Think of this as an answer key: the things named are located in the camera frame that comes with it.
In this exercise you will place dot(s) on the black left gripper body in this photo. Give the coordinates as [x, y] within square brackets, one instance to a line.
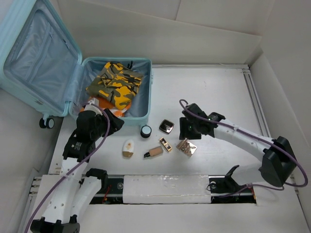
[102, 122]

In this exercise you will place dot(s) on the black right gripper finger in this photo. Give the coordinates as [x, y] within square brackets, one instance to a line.
[195, 136]
[185, 128]

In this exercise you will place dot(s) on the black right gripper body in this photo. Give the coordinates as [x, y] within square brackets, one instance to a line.
[195, 125]

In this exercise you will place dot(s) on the patterned eyeshadow palette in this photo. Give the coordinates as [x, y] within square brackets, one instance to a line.
[187, 147]

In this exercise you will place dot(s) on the black square compact case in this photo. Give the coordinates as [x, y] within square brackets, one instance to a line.
[166, 126]

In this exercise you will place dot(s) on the black gold lipstick box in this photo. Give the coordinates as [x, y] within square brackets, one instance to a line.
[165, 144]

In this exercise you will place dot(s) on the orange tie-dye shirt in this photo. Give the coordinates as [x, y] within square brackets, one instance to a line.
[102, 103]

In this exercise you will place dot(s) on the beige foundation bottle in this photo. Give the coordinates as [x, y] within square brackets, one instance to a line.
[154, 152]

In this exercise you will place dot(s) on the white egg-shaped cosmetic case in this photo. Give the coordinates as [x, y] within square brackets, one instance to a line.
[128, 148]

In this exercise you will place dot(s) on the yellow camouflage garment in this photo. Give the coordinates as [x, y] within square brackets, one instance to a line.
[116, 84]

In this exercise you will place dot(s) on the light blue hard suitcase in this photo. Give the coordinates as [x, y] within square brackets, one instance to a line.
[41, 64]

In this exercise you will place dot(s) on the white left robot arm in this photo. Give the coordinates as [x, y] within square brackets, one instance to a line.
[64, 204]

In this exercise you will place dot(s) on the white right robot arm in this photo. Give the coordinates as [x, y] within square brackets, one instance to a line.
[276, 160]

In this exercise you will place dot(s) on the white foam block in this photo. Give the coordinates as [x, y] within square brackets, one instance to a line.
[166, 189]

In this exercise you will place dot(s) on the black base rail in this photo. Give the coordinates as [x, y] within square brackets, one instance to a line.
[113, 194]

